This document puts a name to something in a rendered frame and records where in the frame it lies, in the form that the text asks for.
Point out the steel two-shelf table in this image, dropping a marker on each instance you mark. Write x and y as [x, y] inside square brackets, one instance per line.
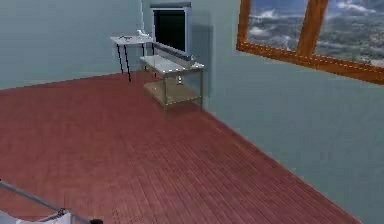
[170, 67]

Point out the black television set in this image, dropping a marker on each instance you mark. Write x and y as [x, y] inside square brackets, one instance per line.
[170, 30]

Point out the white figurine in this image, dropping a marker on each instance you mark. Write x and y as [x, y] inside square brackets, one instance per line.
[142, 33]

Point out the white table with black legs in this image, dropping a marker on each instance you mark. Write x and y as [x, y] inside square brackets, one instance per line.
[130, 40]

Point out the dark small object on table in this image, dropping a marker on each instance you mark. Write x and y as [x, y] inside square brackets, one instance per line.
[125, 38]

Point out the wooden framed window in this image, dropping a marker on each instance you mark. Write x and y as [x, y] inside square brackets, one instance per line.
[311, 30]

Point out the grey metal frame furniture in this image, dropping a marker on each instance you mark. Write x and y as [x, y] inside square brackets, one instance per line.
[36, 206]

